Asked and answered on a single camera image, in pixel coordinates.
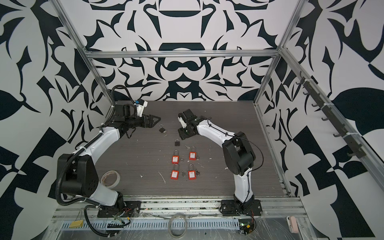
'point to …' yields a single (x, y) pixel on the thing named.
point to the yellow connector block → (76, 224)
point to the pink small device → (292, 224)
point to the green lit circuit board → (246, 226)
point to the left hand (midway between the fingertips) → (155, 115)
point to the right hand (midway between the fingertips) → (184, 132)
